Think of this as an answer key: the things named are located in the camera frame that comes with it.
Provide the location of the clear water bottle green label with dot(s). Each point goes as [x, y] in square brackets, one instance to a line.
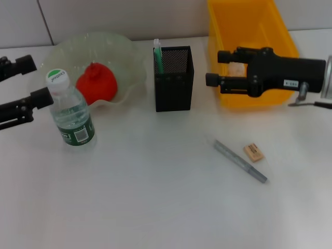
[74, 122]

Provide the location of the yellow plastic bin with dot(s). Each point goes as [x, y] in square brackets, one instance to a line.
[269, 26]

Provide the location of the green toothbrush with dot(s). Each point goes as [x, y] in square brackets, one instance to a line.
[158, 62]

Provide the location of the grey pen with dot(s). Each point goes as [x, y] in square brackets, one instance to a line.
[238, 159]

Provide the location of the beige eraser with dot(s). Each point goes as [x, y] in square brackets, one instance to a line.
[253, 153]

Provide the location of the green glass fruit plate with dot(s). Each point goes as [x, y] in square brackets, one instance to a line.
[116, 54]

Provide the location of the white paper ball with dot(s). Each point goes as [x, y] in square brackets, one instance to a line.
[237, 69]

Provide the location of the black mesh pen holder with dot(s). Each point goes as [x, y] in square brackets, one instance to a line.
[173, 90]

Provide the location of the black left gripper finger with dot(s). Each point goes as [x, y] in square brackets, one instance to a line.
[41, 99]
[24, 64]

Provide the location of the red-orange knitted orange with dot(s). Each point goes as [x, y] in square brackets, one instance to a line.
[96, 85]

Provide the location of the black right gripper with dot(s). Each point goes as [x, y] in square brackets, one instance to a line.
[282, 72]

